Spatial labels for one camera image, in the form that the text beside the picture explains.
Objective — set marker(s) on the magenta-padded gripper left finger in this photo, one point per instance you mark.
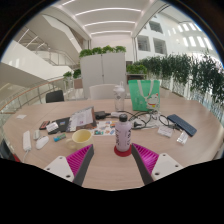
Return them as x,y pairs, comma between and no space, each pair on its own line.
63,166

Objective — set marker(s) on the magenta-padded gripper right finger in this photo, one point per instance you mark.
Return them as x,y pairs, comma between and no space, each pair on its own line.
163,165

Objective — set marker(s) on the lilac drink bottle black cap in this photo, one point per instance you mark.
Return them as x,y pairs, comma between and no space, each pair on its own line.
123,135

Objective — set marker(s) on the small teal pack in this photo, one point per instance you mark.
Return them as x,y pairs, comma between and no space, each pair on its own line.
60,137

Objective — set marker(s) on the white computer mouse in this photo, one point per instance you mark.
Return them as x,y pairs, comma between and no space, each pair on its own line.
42,142

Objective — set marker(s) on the pale yellow mug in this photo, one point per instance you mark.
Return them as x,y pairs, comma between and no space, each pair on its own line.
81,138

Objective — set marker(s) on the small clear plastic packet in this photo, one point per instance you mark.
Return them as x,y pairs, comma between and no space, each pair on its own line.
182,137
165,131

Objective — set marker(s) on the small white card box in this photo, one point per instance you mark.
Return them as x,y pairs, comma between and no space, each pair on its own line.
52,127

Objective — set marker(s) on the small grey white oval gadget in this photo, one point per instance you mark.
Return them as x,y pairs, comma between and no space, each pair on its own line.
36,134

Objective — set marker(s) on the flat round red coaster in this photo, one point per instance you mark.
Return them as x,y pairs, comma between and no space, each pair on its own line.
122,154

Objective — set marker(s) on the black notebook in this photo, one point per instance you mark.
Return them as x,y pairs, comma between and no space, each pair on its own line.
63,124

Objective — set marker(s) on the dark blue flat keyboard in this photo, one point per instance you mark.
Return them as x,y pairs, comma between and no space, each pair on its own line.
181,125

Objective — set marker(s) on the white power strip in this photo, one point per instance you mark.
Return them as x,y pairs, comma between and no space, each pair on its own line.
27,141

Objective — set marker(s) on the small red and black box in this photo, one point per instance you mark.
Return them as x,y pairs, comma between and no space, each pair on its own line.
44,125

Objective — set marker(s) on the open paper booklet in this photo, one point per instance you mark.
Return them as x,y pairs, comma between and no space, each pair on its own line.
81,119

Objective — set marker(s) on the colourful sticker sheet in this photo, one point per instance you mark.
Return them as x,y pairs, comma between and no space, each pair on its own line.
105,128

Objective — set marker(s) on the black power bank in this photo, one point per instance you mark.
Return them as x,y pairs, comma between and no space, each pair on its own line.
101,115

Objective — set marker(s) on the white paper slip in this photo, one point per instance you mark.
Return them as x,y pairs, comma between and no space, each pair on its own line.
21,116

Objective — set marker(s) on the black office chair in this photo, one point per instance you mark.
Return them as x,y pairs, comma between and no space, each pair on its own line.
55,96

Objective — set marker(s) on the green tote bag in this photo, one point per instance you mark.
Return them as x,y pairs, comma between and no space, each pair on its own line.
143,95

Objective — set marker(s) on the clear shaker bottle white lid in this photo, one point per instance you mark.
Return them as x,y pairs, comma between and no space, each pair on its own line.
119,98

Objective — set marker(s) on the white chair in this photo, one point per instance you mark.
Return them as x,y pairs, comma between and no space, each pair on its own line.
101,91

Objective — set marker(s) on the small potted green plants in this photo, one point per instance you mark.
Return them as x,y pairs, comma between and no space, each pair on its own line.
71,74

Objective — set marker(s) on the long green hedge row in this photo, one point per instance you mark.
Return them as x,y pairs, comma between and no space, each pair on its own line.
196,73

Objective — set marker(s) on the low cabinet with plants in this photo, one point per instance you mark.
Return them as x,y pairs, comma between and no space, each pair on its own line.
136,69

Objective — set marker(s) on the white cabinet topped with plants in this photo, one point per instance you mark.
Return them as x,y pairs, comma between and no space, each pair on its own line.
103,75

